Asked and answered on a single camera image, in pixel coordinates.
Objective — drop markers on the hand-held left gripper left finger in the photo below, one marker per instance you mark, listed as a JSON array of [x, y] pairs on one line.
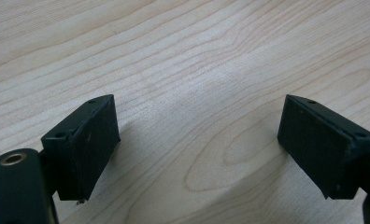
[[86, 146]]

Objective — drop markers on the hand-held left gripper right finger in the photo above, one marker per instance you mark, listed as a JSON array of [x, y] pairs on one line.
[[320, 146]]

